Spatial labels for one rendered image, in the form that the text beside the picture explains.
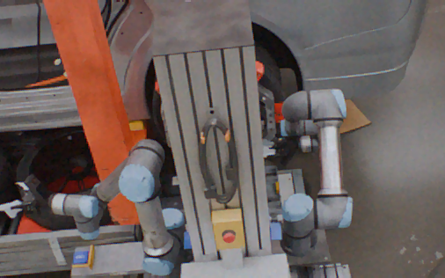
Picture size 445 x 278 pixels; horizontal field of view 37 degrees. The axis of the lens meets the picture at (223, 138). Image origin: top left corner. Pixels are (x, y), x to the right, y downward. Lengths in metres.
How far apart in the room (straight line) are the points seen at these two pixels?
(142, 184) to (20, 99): 1.52
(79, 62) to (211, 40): 1.11
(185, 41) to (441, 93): 3.32
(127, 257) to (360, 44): 1.52
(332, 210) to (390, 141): 1.89
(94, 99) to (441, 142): 2.42
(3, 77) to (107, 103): 1.33
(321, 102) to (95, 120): 0.95
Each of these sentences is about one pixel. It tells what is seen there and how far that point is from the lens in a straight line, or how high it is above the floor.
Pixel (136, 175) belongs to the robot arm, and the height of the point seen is 1.46.
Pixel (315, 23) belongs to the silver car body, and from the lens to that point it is 3.20.
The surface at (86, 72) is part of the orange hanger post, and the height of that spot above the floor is 1.44.
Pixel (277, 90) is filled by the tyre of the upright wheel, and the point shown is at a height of 0.96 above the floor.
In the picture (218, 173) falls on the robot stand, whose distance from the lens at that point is 1.88.
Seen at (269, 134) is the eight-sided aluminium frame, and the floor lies 0.75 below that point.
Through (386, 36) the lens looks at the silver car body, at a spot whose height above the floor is 1.11.
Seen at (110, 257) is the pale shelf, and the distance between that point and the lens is 3.28.
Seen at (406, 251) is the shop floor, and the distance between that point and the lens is 3.78.
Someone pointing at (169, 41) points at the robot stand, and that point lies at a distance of 1.67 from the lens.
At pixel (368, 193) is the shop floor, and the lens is 4.04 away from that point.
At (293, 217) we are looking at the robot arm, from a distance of 2.53.
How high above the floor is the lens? 2.92
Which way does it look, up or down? 41 degrees down
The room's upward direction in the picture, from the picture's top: 8 degrees counter-clockwise
